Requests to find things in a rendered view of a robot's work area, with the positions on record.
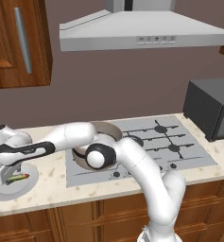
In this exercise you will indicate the grey metal pot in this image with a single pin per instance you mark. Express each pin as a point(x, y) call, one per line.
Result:
point(112, 129)

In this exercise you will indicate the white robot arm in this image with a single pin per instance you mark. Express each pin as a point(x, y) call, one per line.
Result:
point(143, 165)

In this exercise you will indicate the black toaster oven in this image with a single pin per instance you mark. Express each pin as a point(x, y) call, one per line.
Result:
point(208, 104)

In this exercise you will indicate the grey round plate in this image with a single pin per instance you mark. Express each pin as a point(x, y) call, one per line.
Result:
point(20, 190)

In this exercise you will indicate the green and red vegetable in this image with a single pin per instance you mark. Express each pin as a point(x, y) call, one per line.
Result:
point(18, 177)

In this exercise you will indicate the brown wooden wall cupboard door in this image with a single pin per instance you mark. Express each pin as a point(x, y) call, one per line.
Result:
point(3, 41)

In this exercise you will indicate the grey hob with black grates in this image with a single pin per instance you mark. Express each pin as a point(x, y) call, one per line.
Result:
point(192, 154)

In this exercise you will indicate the black hob knob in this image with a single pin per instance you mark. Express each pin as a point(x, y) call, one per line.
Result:
point(161, 168)
point(172, 165)
point(129, 173)
point(116, 174)

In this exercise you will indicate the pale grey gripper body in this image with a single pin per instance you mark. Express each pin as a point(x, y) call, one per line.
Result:
point(4, 174)

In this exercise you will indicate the grey range hood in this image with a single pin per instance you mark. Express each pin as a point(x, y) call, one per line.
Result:
point(141, 28)

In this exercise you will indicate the brown wooden drawer front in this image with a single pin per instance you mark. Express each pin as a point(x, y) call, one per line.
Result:
point(124, 206)
point(20, 228)
point(208, 192)

